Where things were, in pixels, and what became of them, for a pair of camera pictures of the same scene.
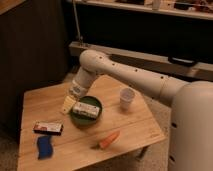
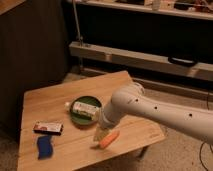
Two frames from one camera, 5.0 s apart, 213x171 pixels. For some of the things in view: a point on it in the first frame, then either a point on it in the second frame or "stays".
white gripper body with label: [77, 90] to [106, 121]
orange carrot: [109, 140] stays
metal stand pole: [77, 22] stays
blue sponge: [45, 147] stays
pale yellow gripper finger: [68, 104] to [100, 133]
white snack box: [86, 109] stays
